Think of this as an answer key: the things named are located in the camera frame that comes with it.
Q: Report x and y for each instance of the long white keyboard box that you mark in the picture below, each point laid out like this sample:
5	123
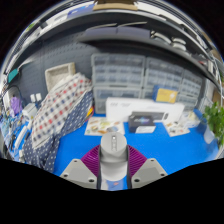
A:
120	108

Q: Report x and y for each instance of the white tissue box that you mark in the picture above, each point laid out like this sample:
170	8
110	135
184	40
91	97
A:
190	119

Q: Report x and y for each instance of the purple object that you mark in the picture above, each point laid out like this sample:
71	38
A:
15	105

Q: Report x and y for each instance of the small yellow object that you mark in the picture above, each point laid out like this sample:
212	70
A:
90	111

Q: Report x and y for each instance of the dark wall shelf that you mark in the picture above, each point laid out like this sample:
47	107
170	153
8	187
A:
113	35

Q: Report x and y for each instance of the white power adapter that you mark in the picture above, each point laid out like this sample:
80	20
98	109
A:
39	97
33	98

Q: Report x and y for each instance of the small black box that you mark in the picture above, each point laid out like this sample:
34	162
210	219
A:
141	121

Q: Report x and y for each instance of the red blue checked cloth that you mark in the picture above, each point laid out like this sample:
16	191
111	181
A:
56	106

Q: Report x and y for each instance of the white woven basket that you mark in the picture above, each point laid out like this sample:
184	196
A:
55	75

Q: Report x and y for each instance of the teal object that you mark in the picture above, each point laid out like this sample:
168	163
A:
13	75

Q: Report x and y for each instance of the yellow and blue box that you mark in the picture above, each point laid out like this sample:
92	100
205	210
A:
166	95

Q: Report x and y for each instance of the white computer mouse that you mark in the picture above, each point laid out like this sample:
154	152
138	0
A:
114	150

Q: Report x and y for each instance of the green plant in white pot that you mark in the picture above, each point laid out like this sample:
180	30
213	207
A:
215	118

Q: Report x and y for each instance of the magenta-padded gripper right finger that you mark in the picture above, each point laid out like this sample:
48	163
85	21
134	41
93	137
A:
138	161

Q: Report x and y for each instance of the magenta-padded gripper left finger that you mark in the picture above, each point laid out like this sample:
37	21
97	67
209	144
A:
90	161

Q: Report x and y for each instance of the navy white-dotted cloth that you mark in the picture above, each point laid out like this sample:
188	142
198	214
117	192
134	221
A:
75	116

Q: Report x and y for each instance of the printed sticker sheet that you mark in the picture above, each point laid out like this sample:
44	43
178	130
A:
100	126
176	129

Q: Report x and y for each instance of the grey drawer cabinet stack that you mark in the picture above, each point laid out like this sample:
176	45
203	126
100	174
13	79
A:
116	71
191	86
163	75

